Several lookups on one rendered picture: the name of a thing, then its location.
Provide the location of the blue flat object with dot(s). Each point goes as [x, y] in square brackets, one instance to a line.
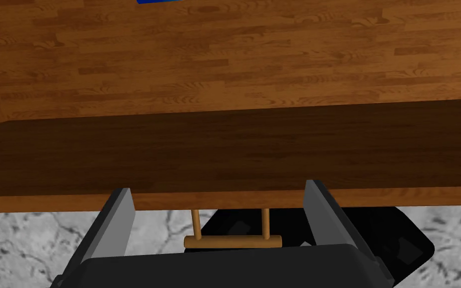
[154, 1]

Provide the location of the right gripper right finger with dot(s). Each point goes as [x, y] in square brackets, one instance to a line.
[326, 224]

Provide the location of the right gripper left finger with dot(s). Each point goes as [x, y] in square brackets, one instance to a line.
[114, 228]

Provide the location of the brown wooden desk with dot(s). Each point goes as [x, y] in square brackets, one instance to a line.
[230, 80]

